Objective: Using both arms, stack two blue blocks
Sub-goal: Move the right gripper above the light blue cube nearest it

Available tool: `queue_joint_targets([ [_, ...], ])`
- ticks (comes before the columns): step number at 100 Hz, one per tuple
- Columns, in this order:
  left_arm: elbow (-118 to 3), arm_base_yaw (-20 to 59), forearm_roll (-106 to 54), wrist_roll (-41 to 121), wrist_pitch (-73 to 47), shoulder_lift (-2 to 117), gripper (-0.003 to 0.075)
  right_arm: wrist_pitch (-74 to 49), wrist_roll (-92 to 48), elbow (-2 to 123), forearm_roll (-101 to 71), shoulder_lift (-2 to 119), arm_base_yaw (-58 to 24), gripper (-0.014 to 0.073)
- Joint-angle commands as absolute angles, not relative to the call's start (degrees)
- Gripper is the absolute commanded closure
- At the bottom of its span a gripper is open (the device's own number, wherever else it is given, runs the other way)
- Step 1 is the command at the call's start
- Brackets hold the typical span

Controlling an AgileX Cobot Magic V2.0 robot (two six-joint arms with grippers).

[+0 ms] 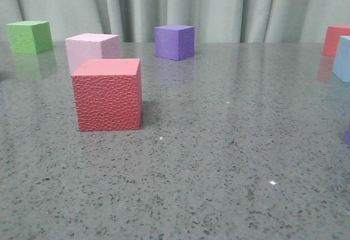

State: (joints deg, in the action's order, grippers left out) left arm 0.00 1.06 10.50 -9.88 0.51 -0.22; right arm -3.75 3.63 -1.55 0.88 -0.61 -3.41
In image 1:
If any light blue foam cube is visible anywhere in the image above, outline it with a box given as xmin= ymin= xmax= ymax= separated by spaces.
xmin=332 ymin=36 xmax=350 ymax=83

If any purple foam cube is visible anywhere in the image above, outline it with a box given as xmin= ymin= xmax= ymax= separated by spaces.
xmin=154 ymin=25 xmax=195 ymax=61

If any large red textured cube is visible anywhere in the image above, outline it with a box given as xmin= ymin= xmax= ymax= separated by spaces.
xmin=71 ymin=58 xmax=142 ymax=131

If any pink foam cube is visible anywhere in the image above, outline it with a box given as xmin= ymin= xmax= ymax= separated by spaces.
xmin=65 ymin=33 xmax=121 ymax=74

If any grey-green curtain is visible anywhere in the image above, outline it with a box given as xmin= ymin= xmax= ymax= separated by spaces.
xmin=1 ymin=0 xmax=349 ymax=43

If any green foam cube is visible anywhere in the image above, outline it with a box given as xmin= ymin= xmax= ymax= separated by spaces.
xmin=6 ymin=21 xmax=53 ymax=54

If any purple cube at edge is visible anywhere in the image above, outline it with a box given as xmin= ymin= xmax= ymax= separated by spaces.
xmin=345 ymin=125 xmax=350 ymax=145

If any red cube at right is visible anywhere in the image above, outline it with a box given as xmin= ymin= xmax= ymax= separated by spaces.
xmin=322 ymin=24 xmax=350 ymax=57

